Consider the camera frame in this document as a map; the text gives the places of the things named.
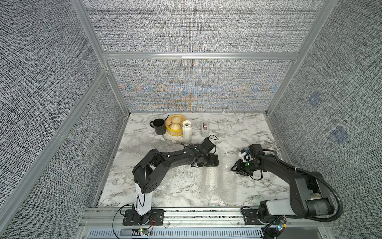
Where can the small white ribbed vase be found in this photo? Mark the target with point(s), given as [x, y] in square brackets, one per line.
[187, 131]

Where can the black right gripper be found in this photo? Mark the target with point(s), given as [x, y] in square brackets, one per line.
[238, 168]

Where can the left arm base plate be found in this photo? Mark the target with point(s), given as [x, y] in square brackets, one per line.
[154, 217]

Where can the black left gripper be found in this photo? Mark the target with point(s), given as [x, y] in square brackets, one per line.
[214, 161]

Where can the steamed bun front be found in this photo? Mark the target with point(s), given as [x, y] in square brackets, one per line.
[175, 126]

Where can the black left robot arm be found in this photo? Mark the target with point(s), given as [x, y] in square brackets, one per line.
[152, 169]

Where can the aluminium front rail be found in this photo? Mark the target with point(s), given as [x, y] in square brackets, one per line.
[174, 217]

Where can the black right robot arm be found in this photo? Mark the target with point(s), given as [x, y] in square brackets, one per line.
[310, 196]

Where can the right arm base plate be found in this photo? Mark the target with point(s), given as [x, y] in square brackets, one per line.
[255, 216]

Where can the grey tape dispenser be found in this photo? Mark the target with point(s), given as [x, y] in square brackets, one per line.
[204, 129]

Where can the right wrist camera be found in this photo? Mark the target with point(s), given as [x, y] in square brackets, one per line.
[244, 155]

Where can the yellow bamboo steamer basket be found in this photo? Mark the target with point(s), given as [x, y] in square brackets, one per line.
[169, 122]

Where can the black mug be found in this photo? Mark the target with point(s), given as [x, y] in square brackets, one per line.
[159, 125]

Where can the steamed bun back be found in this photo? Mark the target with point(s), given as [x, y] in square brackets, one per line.
[177, 119]

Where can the steamed bun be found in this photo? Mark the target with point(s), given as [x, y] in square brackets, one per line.
[175, 126]
[177, 119]

